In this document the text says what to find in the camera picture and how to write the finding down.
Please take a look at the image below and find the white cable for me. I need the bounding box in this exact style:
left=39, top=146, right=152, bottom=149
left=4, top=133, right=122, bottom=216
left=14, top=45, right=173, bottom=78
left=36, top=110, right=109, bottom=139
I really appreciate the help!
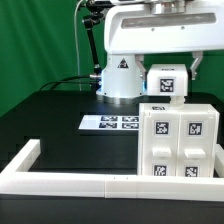
left=73, top=0, right=87, bottom=92

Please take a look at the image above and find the white cabinet top block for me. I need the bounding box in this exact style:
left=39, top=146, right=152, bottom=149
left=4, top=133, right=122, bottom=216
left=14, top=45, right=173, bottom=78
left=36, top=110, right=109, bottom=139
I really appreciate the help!
left=147, top=64, right=188, bottom=96

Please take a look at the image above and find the white marker base plate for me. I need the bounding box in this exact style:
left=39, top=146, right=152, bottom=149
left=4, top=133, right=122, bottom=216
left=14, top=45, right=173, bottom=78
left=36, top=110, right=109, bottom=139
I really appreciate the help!
left=79, top=115, right=139, bottom=131

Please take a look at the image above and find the white U-shaped fence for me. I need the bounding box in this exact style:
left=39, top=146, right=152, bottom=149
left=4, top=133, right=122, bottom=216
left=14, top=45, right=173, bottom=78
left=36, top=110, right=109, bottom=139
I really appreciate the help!
left=0, top=139, right=224, bottom=202

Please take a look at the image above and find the white cabinet body box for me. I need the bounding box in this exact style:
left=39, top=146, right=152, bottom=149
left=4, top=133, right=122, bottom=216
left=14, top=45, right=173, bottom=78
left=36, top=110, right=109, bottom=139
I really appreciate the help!
left=137, top=97, right=219, bottom=176

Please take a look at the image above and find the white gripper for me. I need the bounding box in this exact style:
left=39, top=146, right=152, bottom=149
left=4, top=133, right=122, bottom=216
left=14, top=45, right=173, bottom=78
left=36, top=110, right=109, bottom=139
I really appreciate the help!
left=104, top=1, right=224, bottom=80

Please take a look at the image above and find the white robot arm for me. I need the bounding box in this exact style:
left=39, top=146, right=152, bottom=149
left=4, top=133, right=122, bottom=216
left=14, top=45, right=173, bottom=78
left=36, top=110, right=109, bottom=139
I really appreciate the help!
left=93, top=0, right=224, bottom=104

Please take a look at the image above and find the black cable bundle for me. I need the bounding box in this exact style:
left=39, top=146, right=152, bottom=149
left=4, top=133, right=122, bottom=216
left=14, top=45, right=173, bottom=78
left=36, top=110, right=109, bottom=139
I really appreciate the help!
left=39, top=75, right=101, bottom=92

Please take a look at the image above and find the white cabinet door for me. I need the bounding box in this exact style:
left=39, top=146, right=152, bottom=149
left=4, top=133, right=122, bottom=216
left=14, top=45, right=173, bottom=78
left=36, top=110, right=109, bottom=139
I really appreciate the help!
left=144, top=112, right=179, bottom=176
left=176, top=113, right=215, bottom=177

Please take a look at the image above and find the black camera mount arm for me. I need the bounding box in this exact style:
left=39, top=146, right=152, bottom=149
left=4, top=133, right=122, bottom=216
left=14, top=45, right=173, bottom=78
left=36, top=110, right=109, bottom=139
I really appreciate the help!
left=82, top=0, right=110, bottom=90

